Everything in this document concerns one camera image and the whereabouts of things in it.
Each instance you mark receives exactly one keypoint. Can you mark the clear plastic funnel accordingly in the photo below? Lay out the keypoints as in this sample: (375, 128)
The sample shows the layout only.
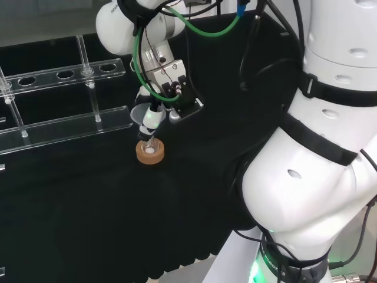
(138, 113)

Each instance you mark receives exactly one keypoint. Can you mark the clear acrylic funnel stand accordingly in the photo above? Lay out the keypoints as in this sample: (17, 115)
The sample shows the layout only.
(62, 126)

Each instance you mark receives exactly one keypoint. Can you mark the black cloth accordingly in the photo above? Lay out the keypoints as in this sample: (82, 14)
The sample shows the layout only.
(117, 221)

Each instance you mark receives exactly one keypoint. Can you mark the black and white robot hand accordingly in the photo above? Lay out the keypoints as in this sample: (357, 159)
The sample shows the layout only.
(168, 73)

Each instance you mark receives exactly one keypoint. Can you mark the round-bottom glass flask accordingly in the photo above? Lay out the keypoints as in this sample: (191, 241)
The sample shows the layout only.
(149, 149)

